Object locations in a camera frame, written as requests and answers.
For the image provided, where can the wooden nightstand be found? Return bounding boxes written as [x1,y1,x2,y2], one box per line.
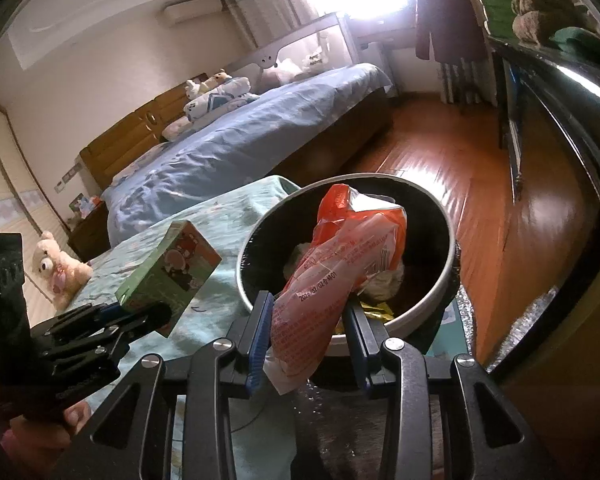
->
[67,200,112,263]

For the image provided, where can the white blue printed quilt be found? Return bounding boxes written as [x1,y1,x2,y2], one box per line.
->
[182,76,261,122]

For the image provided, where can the grey curtain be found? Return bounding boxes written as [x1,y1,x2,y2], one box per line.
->
[225,0,326,52]

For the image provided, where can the grey crib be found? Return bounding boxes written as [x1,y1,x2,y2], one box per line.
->
[225,10,357,86]

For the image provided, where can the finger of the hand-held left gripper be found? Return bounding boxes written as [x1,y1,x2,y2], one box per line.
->
[97,302,131,324]
[119,301,174,341]

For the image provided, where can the photo frame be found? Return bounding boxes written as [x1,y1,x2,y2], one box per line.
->
[69,192,104,219]

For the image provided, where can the yellow wrapper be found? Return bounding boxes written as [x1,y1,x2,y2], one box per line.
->
[334,300,396,337]

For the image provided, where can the yellow white plush toy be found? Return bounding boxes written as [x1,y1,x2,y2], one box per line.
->
[185,69,234,99]

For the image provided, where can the radiator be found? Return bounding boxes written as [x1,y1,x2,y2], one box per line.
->
[440,60,484,106]

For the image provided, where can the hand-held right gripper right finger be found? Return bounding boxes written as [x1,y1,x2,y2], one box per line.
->
[343,302,556,480]

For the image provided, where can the green boxes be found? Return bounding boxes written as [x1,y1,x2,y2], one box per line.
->
[472,0,519,39]

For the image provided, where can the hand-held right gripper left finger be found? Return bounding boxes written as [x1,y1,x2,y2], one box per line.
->
[50,292,275,480]

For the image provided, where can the wooden bed with blue sheet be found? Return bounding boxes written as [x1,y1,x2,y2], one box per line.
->
[79,62,395,248]

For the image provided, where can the white pillow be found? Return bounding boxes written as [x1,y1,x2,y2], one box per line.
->
[161,115,192,142]

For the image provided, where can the black bin with white rim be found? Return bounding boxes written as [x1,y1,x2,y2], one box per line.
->
[235,172,463,391]

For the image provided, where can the black glossy cabinet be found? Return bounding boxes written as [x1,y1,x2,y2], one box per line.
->
[485,35,600,377]

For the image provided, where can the green cloth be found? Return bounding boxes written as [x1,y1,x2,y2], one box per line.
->
[547,27,600,54]

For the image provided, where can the wall switch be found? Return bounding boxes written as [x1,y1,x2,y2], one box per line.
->
[55,160,84,194]

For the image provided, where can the brown plush toy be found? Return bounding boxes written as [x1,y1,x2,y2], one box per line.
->
[511,0,581,44]

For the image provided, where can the white air conditioner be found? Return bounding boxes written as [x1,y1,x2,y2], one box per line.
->
[162,0,226,26]

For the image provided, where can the cream teddy bear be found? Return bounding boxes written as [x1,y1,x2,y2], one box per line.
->
[32,230,95,311]

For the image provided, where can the green printed carton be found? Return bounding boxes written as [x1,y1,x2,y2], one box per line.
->
[115,220,223,338]

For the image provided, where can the dark hanging coat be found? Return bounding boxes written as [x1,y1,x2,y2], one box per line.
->
[415,0,486,64]

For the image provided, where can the orange clear snack bag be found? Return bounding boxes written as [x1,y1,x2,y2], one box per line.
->
[262,183,409,397]

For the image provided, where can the white sliding wardrobe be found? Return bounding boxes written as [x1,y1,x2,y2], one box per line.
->
[0,85,72,312]

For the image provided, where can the light blue printed cloth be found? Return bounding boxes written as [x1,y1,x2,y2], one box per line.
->
[55,175,468,480]

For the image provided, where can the person's left hand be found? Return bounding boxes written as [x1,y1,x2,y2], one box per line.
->
[10,400,91,480]

